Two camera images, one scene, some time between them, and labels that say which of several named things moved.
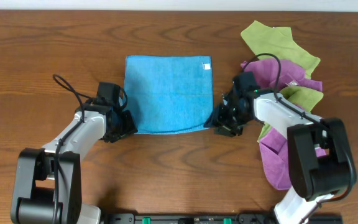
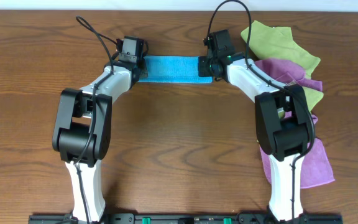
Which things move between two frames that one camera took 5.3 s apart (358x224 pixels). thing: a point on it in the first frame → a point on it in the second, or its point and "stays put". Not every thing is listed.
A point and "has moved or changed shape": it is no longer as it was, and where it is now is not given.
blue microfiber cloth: (169, 94) has moved or changed shape
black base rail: (218, 218) stays put
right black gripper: (225, 118) → (202, 66)
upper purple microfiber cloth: (265, 73) stays put
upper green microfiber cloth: (263, 39) stays put
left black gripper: (124, 125) → (143, 72)
